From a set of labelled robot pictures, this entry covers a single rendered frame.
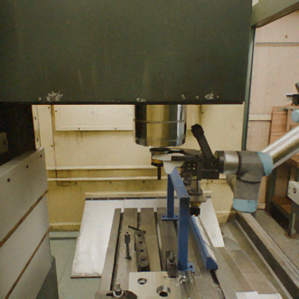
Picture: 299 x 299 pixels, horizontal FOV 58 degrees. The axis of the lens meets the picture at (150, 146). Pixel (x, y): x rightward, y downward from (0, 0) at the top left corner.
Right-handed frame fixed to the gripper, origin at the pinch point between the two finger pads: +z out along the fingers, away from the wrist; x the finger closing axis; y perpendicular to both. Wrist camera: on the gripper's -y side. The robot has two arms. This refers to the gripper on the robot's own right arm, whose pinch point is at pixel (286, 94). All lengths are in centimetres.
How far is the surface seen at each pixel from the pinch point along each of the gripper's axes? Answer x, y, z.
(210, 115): -59, 6, 1
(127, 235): -132, 38, -61
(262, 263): -60, 83, -52
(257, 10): -31, -54, -13
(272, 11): -36, -49, -32
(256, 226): -52, 72, -35
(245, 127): -36.8, 17.0, -5.0
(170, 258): -120, 39, -83
